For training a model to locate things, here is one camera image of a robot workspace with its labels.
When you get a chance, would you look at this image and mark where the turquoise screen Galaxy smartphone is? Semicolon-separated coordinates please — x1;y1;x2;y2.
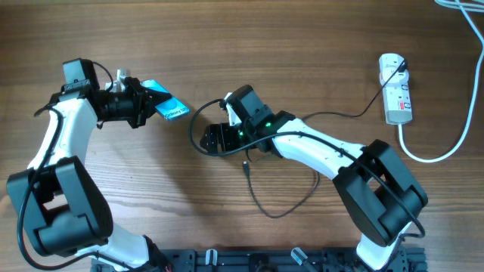
141;79;190;121

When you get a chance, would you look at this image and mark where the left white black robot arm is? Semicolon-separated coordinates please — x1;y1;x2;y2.
6;58;172;271

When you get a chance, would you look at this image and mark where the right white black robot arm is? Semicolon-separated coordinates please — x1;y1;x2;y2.
194;85;428;271

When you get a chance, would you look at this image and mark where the white charger plug adapter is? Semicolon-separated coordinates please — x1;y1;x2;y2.
379;66;409;86

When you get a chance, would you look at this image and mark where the white power strip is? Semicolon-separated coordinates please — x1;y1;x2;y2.
378;53;414;126

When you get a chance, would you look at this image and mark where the left black camera cable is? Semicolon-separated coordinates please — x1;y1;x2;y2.
16;61;137;271

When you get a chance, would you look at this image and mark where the black camera cable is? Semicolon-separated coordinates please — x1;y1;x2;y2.
188;98;427;240
16;61;137;271

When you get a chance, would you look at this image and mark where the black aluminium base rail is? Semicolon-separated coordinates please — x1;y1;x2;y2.
90;247;427;272

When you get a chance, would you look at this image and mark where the white power strip cord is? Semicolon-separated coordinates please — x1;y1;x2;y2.
397;0;484;164

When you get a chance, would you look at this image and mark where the right black camera cable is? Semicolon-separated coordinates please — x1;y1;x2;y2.
188;98;427;240

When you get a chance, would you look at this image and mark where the white cables top right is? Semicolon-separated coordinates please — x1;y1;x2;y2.
433;0;484;14

